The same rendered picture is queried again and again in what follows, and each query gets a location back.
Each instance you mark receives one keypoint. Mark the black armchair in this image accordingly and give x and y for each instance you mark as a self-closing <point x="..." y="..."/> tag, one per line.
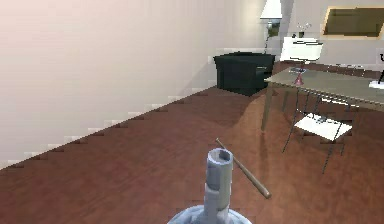
<point x="240" y="71"/>

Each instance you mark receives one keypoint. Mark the brown baseball bat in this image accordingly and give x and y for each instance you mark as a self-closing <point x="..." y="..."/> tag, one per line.
<point x="248" y="173"/>

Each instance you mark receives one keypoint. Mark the small red cone object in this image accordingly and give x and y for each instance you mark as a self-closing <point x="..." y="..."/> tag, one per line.
<point x="298" y="80"/>

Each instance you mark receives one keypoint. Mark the white shade floor lamp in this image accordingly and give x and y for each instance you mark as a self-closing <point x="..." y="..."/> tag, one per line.
<point x="271" y="13"/>

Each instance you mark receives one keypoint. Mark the grey dining table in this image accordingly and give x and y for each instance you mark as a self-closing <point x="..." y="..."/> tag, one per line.
<point x="333" y="85"/>

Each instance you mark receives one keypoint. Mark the white flat object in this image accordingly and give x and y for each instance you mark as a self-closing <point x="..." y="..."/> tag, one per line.
<point x="377" y="85"/>

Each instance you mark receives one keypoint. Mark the white seat black frame chair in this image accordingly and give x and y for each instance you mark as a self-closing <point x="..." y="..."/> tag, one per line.
<point x="325" y="128"/>
<point x="301" y="49"/>

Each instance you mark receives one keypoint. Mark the wood framed wall picture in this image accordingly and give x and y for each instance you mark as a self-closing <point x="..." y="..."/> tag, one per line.
<point x="355" y="21"/>

